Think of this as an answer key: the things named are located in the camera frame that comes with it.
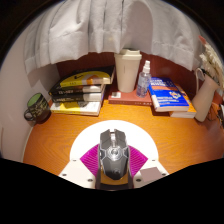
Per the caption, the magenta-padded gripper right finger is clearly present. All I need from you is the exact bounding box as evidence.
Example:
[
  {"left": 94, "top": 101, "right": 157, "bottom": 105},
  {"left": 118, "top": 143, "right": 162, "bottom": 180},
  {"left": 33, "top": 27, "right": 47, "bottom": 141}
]
[{"left": 128, "top": 144, "right": 170, "bottom": 190}]

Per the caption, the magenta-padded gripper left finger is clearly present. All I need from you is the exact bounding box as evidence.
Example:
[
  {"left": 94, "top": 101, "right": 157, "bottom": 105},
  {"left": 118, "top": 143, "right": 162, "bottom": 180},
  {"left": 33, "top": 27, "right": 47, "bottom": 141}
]
[{"left": 58, "top": 143, "right": 103, "bottom": 190}]

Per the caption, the black grey gaming mouse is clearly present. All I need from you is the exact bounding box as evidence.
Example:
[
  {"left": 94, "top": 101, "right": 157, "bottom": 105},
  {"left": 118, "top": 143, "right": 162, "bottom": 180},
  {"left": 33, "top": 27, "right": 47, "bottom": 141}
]
[{"left": 98, "top": 128, "right": 131, "bottom": 181}]

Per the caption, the white round printed mouse pad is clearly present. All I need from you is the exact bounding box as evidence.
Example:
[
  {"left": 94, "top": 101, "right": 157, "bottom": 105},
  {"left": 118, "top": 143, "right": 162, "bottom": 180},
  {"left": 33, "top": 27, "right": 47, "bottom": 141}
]
[{"left": 69, "top": 119, "right": 160, "bottom": 174}]

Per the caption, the orange book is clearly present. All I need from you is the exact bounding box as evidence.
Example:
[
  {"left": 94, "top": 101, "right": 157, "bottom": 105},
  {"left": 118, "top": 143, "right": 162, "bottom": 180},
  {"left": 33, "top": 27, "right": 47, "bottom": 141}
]
[{"left": 168, "top": 84, "right": 198, "bottom": 119}]

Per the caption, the dark green mug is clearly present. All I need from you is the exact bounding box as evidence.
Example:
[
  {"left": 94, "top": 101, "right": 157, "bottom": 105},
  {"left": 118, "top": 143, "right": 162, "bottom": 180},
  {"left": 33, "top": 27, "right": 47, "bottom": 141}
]
[{"left": 23, "top": 92, "right": 52, "bottom": 126}]

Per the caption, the red-brown book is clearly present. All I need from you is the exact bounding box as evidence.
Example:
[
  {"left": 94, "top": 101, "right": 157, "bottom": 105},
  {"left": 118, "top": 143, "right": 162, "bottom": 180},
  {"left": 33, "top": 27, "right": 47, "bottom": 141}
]
[{"left": 108, "top": 83, "right": 154, "bottom": 107}]

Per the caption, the blue book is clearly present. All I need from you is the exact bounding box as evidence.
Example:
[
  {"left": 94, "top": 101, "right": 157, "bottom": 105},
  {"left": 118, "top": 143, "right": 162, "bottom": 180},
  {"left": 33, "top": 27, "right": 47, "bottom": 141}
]
[{"left": 147, "top": 77, "right": 190, "bottom": 113}]

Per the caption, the white ceramic jug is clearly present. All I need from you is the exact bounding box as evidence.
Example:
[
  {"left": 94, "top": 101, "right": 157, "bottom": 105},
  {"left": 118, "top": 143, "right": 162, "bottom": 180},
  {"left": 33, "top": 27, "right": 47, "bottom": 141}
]
[{"left": 191, "top": 67, "right": 221, "bottom": 123}]

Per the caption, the clear spray bottle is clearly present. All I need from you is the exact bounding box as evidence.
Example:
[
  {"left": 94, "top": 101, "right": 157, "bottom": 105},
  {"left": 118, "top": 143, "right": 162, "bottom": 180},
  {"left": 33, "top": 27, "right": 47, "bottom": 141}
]
[{"left": 135, "top": 59, "right": 152, "bottom": 98}]

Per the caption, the black and yellow book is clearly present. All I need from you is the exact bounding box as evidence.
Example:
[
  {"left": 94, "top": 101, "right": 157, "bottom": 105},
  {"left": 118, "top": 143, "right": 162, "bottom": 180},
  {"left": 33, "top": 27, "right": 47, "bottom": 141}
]
[{"left": 48, "top": 65, "right": 116, "bottom": 93}]

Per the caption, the white lidded tumbler cup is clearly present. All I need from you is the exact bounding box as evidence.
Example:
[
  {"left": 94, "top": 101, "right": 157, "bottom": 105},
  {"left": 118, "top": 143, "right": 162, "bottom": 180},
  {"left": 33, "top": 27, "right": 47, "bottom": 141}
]
[{"left": 114, "top": 48, "right": 143, "bottom": 94}]

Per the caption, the white curtain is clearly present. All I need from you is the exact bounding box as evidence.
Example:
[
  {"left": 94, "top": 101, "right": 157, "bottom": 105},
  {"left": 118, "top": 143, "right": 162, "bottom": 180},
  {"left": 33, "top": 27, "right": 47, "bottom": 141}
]
[{"left": 23, "top": 0, "right": 204, "bottom": 74}]

